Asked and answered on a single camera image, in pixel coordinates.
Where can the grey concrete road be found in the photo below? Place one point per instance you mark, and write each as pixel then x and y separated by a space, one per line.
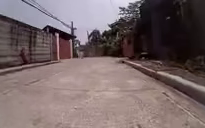
pixel 90 93

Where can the low concrete kerb strip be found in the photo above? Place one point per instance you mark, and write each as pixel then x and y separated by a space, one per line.
pixel 10 70

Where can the utility pole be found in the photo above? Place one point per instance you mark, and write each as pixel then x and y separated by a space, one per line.
pixel 72 30

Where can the grey concrete kerb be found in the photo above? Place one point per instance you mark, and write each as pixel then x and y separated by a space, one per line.
pixel 190 88

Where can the dark leafy tree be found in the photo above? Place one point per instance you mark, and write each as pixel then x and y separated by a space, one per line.
pixel 94 36

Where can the building with red gate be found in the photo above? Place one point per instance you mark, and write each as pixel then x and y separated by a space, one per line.
pixel 65 48

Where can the dirt verge with debris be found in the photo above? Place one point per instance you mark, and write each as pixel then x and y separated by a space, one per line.
pixel 190 75

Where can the grey block wall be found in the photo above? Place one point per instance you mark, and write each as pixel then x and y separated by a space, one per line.
pixel 10 43

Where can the red wall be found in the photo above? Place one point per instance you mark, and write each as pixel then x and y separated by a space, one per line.
pixel 127 46

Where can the dark mass of trees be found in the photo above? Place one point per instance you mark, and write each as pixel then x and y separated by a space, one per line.
pixel 163 30

